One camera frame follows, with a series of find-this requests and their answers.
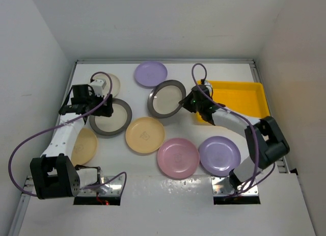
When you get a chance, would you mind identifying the yellow plate centre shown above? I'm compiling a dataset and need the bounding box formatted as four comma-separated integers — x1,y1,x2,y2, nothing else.
125,117,166,154

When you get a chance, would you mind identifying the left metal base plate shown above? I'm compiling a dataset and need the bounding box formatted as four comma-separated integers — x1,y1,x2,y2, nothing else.
78,175,125,197

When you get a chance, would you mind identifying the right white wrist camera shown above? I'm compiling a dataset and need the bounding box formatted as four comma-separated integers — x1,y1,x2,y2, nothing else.
204,83,213,96

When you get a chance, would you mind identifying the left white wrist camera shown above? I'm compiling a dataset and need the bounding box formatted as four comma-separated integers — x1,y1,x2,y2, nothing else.
89,79,106,97

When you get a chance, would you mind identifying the pink plate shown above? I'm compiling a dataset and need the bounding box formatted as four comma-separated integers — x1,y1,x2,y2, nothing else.
157,138,200,180

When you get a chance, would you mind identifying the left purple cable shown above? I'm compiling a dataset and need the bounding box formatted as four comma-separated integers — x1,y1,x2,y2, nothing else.
8,71,127,197

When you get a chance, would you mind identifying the purple plate at back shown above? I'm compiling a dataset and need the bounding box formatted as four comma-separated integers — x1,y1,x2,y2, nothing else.
134,61,168,88

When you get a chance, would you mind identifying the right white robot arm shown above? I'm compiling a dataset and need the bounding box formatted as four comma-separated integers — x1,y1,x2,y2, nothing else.
179,84,290,190

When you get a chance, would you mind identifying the yellow plate left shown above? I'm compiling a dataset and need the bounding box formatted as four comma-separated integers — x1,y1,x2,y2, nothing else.
71,128,98,166

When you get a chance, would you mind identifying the dark-rimmed plate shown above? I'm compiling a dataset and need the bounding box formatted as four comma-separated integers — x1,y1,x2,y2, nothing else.
147,80,186,118
89,98,132,137

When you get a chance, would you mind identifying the purple plate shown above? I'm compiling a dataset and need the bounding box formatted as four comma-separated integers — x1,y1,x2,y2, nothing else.
134,61,168,88
199,136,241,177

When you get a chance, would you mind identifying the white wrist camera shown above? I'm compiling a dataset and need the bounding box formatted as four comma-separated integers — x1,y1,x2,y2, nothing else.
89,79,106,97
204,83,213,96

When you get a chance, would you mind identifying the purple plate front right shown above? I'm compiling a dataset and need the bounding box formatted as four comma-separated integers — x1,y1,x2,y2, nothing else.
199,136,241,177

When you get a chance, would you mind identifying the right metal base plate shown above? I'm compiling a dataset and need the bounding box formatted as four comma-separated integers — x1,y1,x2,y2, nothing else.
211,176,259,197

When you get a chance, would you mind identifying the aluminium table frame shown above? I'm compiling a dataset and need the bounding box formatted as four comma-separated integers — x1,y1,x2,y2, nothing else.
17,59,302,235

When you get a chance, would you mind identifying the metal base plate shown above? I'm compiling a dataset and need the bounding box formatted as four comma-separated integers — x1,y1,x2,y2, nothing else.
78,175,125,197
211,176,259,197

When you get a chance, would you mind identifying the yellow plastic bin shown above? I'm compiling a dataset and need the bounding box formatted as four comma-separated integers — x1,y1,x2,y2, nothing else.
209,81,270,118

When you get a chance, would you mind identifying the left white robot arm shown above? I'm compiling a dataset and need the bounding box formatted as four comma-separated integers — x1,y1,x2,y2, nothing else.
30,80,113,199

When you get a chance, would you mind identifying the cream plate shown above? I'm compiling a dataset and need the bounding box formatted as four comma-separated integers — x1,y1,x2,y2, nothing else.
94,73,120,98

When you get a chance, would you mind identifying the yellow plate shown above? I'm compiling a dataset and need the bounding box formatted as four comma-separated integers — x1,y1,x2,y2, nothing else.
125,117,166,154
71,128,98,166

